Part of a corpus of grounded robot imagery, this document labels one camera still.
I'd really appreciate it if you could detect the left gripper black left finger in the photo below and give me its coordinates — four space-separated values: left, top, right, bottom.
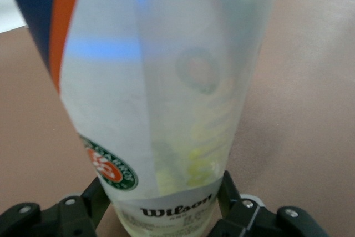
0 177 113 237

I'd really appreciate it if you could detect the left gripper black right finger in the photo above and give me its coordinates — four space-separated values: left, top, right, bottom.
217 170 333 237

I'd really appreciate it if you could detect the clear Wilson tennis ball can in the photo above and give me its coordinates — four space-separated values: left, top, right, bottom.
0 0 283 237

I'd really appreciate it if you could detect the brown table mat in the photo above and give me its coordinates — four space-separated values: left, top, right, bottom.
0 0 355 237

